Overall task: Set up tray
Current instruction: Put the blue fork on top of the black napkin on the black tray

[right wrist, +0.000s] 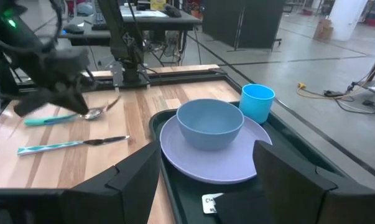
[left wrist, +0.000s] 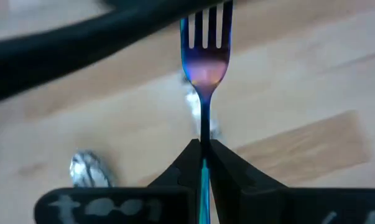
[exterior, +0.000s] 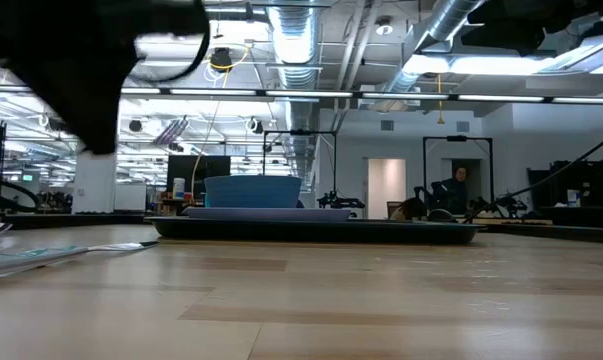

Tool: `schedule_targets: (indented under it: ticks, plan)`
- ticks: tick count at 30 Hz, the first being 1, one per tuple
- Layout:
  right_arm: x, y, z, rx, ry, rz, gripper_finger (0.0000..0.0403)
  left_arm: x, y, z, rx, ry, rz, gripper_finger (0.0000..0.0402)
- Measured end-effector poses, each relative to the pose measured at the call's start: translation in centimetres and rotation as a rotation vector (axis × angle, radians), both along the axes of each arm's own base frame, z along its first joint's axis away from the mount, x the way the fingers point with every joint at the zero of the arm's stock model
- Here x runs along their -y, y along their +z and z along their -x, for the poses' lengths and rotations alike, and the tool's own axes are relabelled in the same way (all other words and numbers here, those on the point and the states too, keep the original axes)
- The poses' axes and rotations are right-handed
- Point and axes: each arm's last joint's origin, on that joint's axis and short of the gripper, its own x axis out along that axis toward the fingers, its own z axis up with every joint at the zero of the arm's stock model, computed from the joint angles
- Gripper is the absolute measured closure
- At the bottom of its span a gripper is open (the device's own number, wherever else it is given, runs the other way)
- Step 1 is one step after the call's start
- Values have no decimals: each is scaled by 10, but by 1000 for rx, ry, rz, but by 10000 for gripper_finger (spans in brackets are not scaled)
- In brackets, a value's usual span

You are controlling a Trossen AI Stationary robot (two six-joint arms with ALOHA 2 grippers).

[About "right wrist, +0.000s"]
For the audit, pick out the white pillar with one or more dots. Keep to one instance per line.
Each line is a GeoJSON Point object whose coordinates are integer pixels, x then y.
{"type": "Point", "coordinates": [347, 18]}

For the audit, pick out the cardboard box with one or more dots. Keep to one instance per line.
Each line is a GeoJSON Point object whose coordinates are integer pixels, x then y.
{"type": "Point", "coordinates": [323, 29]}

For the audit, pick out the white papers on desk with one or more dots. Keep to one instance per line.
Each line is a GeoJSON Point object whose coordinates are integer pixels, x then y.
{"type": "Point", "coordinates": [143, 13]}

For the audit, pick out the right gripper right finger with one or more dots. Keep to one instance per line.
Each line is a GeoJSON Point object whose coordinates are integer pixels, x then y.
{"type": "Point", "coordinates": [293, 193]}

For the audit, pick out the black keyboard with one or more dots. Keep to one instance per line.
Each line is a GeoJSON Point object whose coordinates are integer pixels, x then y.
{"type": "Point", "coordinates": [100, 21]}

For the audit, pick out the dark green serving tray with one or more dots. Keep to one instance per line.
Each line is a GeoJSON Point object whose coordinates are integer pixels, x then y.
{"type": "Point", "coordinates": [280, 133]}

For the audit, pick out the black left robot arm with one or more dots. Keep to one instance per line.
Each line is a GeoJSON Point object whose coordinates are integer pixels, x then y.
{"type": "Point", "coordinates": [125, 40]}

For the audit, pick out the bright blue cup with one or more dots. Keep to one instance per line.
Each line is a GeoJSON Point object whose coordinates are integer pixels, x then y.
{"type": "Point", "coordinates": [257, 102]}

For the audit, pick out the black napkin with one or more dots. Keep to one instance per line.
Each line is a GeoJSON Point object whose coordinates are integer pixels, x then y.
{"type": "Point", "coordinates": [237, 208]}

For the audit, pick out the black power adapter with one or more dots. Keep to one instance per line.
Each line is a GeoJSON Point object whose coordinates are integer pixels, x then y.
{"type": "Point", "coordinates": [333, 93]}

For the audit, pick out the lavender round plate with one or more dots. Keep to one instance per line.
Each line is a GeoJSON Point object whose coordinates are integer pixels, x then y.
{"type": "Point", "coordinates": [206, 165]}

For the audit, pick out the black partition panel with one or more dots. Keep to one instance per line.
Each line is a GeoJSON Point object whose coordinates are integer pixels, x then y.
{"type": "Point", "coordinates": [252, 21]}

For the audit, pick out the yellow box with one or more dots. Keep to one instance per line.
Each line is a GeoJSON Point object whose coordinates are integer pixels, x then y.
{"type": "Point", "coordinates": [158, 4]}

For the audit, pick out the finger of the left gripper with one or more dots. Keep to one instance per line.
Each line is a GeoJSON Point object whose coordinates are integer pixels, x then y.
{"type": "Point", "coordinates": [35, 102]}
{"type": "Point", "coordinates": [75, 102]}

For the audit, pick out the black computer mouse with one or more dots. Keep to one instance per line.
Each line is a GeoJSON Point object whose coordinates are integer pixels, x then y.
{"type": "Point", "coordinates": [73, 29]}

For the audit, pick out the white printed label card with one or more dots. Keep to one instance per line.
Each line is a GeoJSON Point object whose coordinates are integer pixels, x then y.
{"type": "Point", "coordinates": [209, 203]}

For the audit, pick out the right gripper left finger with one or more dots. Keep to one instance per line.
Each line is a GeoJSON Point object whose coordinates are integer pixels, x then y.
{"type": "Point", "coordinates": [128, 199]}

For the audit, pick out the blue bowl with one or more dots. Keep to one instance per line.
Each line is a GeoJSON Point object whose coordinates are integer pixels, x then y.
{"type": "Point", "coordinates": [209, 124]}

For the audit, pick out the black rounded desk object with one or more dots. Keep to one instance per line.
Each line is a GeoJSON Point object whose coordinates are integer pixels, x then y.
{"type": "Point", "coordinates": [172, 11]}

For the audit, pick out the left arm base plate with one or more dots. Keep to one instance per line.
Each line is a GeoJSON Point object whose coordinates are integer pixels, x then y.
{"type": "Point", "coordinates": [134, 84]}

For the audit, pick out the black desk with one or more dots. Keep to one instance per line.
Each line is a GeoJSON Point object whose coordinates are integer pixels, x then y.
{"type": "Point", "coordinates": [162, 23]}

